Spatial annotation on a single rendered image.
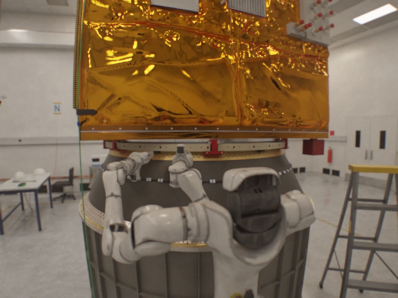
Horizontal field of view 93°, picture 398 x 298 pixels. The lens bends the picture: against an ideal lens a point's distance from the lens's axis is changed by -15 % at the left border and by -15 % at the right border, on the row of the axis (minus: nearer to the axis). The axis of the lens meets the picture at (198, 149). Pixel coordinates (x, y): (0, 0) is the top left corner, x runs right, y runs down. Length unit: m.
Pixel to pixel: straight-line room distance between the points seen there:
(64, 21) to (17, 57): 1.66
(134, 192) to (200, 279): 0.67
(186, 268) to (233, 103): 1.07
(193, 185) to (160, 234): 0.36
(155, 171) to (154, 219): 0.93
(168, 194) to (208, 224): 0.85
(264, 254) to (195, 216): 0.18
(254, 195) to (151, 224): 0.24
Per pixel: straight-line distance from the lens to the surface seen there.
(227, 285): 0.65
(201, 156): 1.41
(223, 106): 1.46
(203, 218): 0.53
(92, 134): 1.35
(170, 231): 0.52
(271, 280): 1.69
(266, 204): 0.52
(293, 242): 1.74
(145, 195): 1.42
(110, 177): 0.93
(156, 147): 1.43
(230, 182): 0.49
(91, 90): 1.35
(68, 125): 6.93
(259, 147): 1.54
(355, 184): 2.06
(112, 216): 0.88
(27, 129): 7.24
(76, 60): 1.52
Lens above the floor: 1.78
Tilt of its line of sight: 4 degrees down
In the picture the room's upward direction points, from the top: straight up
